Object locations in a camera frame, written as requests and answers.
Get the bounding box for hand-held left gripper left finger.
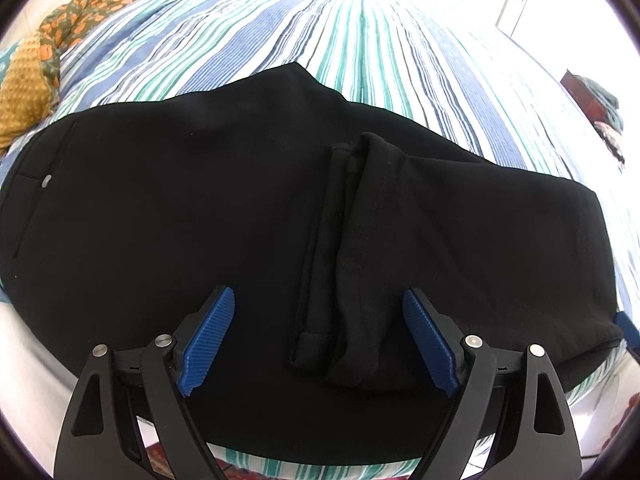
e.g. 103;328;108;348
54;285;236;480

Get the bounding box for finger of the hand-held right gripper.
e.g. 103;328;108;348
614;310;640;351

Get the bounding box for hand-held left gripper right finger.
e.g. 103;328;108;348
402;287;583;480

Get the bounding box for black pants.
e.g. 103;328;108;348
0;62;625;466

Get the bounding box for blue-grey clothes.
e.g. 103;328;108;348
575;75;626;131

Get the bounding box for dark wooden cabinet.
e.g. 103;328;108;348
560;70;608;126

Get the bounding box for yellow dotted pillow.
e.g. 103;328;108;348
0;30;63;148

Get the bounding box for striped bed sheet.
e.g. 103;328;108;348
0;0;636;480

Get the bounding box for teal patterned pillow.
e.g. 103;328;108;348
0;42;23;93

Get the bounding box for orange floral blanket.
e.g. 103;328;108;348
37;0;261;91

